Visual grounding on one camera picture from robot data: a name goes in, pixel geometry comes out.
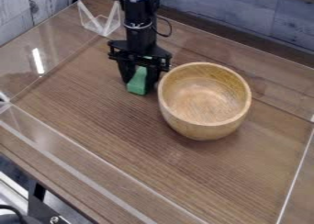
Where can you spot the clear acrylic corner bracket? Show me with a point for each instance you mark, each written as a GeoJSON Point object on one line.
{"type": "Point", "coordinates": [101, 24]}

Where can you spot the black table leg bracket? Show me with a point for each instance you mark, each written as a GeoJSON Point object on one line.
{"type": "Point", "coordinates": [38, 209]}

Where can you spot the green rectangular stick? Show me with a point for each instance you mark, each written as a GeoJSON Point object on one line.
{"type": "Point", "coordinates": [137, 82]}

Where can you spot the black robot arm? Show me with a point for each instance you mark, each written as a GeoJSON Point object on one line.
{"type": "Point", "coordinates": [141, 24]}

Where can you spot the clear acrylic front wall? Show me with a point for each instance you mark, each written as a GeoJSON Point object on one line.
{"type": "Point", "coordinates": [106, 194]}

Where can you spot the wooden bowl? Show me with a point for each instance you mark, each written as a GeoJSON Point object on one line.
{"type": "Point", "coordinates": [205, 99]}

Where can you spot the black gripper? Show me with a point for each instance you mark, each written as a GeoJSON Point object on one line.
{"type": "Point", "coordinates": [155, 58]}

